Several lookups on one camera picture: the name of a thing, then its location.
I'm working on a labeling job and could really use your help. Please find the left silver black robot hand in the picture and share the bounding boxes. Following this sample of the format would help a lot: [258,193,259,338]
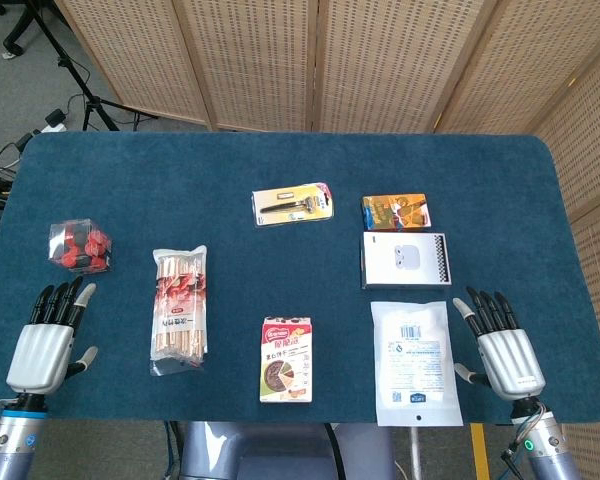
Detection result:
[4,276,100,395]

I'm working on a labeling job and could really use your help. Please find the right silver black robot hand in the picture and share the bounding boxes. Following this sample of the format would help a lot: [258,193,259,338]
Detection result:
[452,286,547,401]

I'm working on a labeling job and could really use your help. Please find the transparent box red black capsules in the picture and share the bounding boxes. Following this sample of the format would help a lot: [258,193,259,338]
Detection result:
[48,218,114,275]

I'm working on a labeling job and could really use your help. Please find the white earbuds box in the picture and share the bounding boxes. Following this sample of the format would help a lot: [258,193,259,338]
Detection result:
[361,231,452,290]

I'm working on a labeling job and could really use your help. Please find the orange small package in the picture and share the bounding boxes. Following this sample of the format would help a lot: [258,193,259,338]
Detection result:
[362,193,432,234]

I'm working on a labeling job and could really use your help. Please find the red white wafer box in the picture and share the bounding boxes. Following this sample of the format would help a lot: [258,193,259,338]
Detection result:
[258,315,314,404]

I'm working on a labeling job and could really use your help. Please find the white pouch with barcode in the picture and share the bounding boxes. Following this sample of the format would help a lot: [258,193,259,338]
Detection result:
[369,299,464,427]

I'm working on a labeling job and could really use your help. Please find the white table leg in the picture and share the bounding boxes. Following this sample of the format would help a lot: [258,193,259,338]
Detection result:
[409,424,424,480]

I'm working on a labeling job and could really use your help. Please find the bamboo chopsticks plastic pack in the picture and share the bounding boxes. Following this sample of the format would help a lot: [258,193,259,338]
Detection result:
[149,244,212,377]

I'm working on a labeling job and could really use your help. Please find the white power strip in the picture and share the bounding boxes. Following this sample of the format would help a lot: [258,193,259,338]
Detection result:
[39,109,69,134]

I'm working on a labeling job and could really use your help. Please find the blue felt table cloth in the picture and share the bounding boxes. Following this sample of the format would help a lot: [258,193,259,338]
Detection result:
[0,130,600,426]

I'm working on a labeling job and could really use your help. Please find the grey-blue robot torso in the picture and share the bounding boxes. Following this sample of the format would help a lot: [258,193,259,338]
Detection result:
[179,421,396,480]

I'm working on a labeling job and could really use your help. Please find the razor yellow blister pack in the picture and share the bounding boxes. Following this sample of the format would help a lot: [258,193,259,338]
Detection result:
[251,182,336,230]

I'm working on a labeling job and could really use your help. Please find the black tripod stand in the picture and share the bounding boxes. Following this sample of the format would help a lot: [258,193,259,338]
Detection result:
[24,0,159,132]

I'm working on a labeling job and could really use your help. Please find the wicker folding screen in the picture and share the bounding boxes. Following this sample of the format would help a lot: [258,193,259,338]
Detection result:
[54,0,600,480]

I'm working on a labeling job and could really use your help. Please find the black office chair base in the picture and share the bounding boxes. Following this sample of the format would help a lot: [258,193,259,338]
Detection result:
[0,0,34,56]

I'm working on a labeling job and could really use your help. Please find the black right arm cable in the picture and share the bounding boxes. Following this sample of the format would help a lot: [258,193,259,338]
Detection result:
[499,448,525,480]

